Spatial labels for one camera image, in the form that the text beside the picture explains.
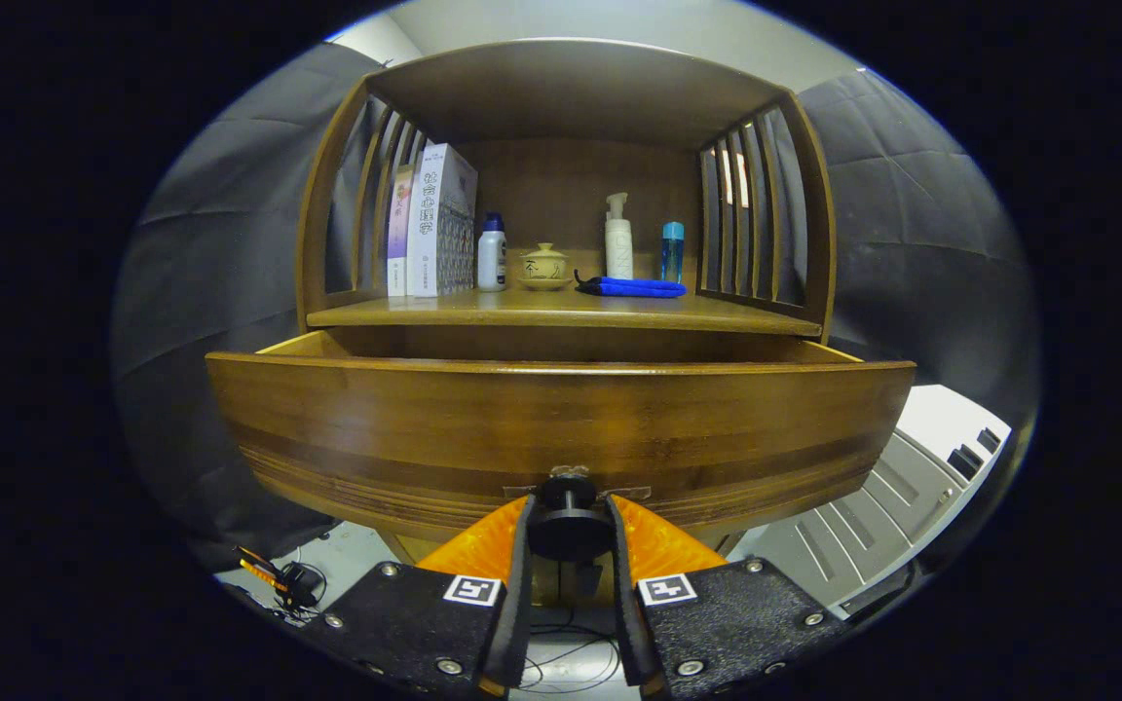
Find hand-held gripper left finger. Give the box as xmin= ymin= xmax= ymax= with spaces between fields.
xmin=303 ymin=495 xmax=535 ymax=697

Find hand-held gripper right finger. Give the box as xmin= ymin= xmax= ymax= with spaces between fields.
xmin=605 ymin=494 xmax=849 ymax=700

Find black drawer knob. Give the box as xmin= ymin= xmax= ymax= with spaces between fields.
xmin=527 ymin=474 xmax=616 ymax=563

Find wooden drawer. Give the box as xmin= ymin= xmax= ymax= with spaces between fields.
xmin=206 ymin=328 xmax=917 ymax=563

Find wooden countertop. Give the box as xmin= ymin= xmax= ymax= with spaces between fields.
xmin=306 ymin=282 xmax=825 ymax=339

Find white plastic drawer unit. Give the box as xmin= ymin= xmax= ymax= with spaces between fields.
xmin=727 ymin=385 xmax=1013 ymax=619

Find orange black tool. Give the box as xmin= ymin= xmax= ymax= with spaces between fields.
xmin=233 ymin=545 xmax=328 ymax=616

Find blue folded cloth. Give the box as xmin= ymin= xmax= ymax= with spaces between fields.
xmin=574 ymin=270 xmax=688 ymax=298

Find yellow lidded teacup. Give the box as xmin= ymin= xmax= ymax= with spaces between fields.
xmin=520 ymin=242 xmax=572 ymax=291

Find white bottle blue cap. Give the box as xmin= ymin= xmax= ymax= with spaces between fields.
xmin=477 ymin=212 xmax=508 ymax=293

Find clear blue bottle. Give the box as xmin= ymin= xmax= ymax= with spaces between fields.
xmin=660 ymin=221 xmax=686 ymax=284

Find white pump bottle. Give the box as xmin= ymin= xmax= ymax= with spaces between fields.
xmin=605 ymin=192 xmax=635 ymax=280

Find thin purple book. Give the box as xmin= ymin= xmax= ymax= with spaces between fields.
xmin=386 ymin=164 xmax=416 ymax=297

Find thick white book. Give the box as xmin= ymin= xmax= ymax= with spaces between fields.
xmin=406 ymin=143 xmax=479 ymax=298

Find black backdrop cloth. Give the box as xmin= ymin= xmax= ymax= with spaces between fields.
xmin=111 ymin=44 xmax=1039 ymax=571

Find black floor cables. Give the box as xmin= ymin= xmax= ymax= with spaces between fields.
xmin=517 ymin=609 xmax=625 ymax=694

